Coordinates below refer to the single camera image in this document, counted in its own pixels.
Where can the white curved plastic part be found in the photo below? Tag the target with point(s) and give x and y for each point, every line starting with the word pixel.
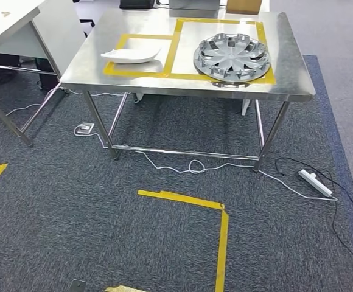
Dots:
pixel 131 55

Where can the yellow tape workbench outline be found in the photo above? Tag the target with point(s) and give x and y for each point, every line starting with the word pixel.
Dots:
pixel 171 52

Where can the steel workbench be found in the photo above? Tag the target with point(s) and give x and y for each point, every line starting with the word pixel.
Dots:
pixel 286 52

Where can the grey wheel hubcap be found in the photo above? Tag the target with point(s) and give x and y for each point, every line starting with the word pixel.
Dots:
pixel 231 56

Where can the metal floor socket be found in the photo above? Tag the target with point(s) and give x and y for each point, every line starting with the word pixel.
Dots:
pixel 86 128

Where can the grey laptop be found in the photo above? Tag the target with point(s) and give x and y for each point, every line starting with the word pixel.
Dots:
pixel 194 4

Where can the black zip case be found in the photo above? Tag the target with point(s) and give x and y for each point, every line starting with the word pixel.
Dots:
pixel 137 3

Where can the yellow floor tape piece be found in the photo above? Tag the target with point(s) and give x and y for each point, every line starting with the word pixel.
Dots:
pixel 125 288

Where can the brown cardboard box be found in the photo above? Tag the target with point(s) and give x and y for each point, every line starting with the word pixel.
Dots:
pixel 243 6

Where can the black office chair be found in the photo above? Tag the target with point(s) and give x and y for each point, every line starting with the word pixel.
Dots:
pixel 86 26

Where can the black bag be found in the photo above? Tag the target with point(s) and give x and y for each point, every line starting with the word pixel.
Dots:
pixel 0 68
pixel 47 74

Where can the white power strip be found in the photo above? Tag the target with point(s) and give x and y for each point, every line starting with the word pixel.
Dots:
pixel 315 183

